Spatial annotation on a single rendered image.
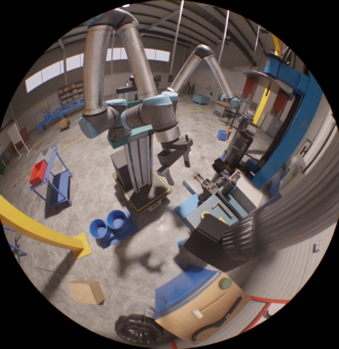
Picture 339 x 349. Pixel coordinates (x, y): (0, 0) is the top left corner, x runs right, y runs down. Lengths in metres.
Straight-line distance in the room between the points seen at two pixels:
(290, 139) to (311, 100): 0.48
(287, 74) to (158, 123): 1.32
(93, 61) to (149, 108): 0.37
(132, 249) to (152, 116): 1.81
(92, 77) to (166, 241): 1.99
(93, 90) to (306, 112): 1.52
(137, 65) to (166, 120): 0.32
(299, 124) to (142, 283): 2.65
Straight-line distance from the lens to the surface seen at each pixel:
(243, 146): 1.39
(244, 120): 2.71
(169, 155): 0.40
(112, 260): 2.01
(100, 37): 0.60
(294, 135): 1.29
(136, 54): 0.58
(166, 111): 0.36
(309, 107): 1.33
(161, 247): 1.87
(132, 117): 0.42
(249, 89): 1.42
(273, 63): 1.42
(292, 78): 1.40
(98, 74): 0.59
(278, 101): 1.30
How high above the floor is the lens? 1.87
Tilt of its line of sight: 50 degrees down
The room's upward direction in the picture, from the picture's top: 10 degrees clockwise
